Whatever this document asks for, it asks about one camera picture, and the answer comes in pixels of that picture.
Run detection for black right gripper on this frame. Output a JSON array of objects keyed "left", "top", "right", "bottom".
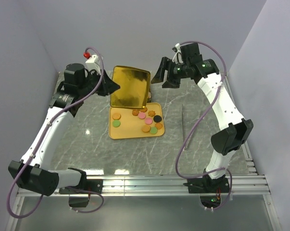
[{"left": 151, "top": 56, "right": 190, "bottom": 89}]

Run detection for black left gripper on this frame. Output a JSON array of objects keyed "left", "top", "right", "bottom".
[{"left": 79, "top": 69, "right": 121, "bottom": 98}]

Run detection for gold tin lid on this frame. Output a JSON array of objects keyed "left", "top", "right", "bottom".
[{"left": 110, "top": 65, "right": 151, "bottom": 109}]

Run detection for metal serving tongs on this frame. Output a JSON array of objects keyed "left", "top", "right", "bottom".
[{"left": 181, "top": 104, "right": 188, "bottom": 151}]

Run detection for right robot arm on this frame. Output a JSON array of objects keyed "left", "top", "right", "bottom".
[{"left": 151, "top": 41, "right": 253, "bottom": 193}]

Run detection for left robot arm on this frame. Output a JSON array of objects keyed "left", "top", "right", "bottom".
[{"left": 8, "top": 63, "right": 120, "bottom": 196}]

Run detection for green cookie tin box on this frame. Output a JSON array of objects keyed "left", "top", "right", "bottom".
[{"left": 147, "top": 89, "right": 152, "bottom": 103}]

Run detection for dotted sandwich cookie left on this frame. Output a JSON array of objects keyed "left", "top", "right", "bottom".
[{"left": 112, "top": 113, "right": 121, "bottom": 120}]

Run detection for dotted sandwich cookie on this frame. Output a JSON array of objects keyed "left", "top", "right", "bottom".
[
  {"left": 112, "top": 113, "right": 121, "bottom": 120},
  {"left": 141, "top": 124, "right": 151, "bottom": 133}
]

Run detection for brown swirl cookie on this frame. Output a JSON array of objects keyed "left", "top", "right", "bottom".
[{"left": 132, "top": 109, "right": 140, "bottom": 116}]

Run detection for green sandwich cookie left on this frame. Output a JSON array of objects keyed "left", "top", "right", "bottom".
[{"left": 112, "top": 120, "right": 121, "bottom": 128}]

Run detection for green sandwich cookie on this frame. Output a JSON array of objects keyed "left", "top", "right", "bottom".
[
  {"left": 112, "top": 120, "right": 121, "bottom": 128},
  {"left": 150, "top": 127, "right": 158, "bottom": 134}
]

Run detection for yellow plastic tray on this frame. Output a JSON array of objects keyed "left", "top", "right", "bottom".
[{"left": 109, "top": 103, "right": 165, "bottom": 140}]

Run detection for chocolate chip cookie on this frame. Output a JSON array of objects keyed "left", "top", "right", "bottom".
[{"left": 140, "top": 107, "right": 148, "bottom": 113}]

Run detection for tan flower cookie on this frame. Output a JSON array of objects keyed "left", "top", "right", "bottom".
[{"left": 148, "top": 110, "right": 156, "bottom": 117}]

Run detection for pink sandwich cookie upper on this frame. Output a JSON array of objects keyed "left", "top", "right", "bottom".
[{"left": 138, "top": 112, "right": 146, "bottom": 119}]

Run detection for pink sandwich cookie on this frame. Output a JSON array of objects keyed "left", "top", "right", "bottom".
[
  {"left": 138, "top": 112, "right": 146, "bottom": 119},
  {"left": 145, "top": 117, "right": 153, "bottom": 125}
]

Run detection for black sandwich cookie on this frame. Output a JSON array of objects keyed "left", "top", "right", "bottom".
[{"left": 153, "top": 115, "right": 162, "bottom": 123}]

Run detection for pink sandwich cookie lower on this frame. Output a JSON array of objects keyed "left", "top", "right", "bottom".
[{"left": 145, "top": 117, "right": 153, "bottom": 125}]

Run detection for small swirl cookie right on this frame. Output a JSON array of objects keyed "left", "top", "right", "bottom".
[{"left": 155, "top": 123, "right": 163, "bottom": 129}]

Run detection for dotted sandwich cookie right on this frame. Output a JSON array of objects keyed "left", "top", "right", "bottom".
[{"left": 141, "top": 124, "right": 151, "bottom": 133}]

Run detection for green sandwich cookie right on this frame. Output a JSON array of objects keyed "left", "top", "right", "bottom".
[{"left": 150, "top": 127, "right": 158, "bottom": 134}]

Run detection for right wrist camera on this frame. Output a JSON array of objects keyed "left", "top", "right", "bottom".
[{"left": 172, "top": 43, "right": 182, "bottom": 64}]

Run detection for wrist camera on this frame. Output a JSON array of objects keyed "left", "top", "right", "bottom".
[
  {"left": 83, "top": 51, "right": 101, "bottom": 75},
  {"left": 172, "top": 43, "right": 182, "bottom": 64}
]

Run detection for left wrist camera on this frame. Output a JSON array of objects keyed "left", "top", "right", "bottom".
[{"left": 83, "top": 51, "right": 101, "bottom": 75}]

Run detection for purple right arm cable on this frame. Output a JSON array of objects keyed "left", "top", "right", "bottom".
[{"left": 175, "top": 40, "right": 232, "bottom": 212}]

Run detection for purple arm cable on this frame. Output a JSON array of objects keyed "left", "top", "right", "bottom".
[
  {"left": 175, "top": 40, "right": 232, "bottom": 212},
  {"left": 6, "top": 47, "right": 105, "bottom": 219}
]

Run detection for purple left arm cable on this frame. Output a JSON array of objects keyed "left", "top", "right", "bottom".
[{"left": 6, "top": 47, "right": 105, "bottom": 219}]

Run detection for aluminium rail frame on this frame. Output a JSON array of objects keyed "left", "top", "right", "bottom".
[{"left": 16, "top": 71, "right": 272, "bottom": 198}]

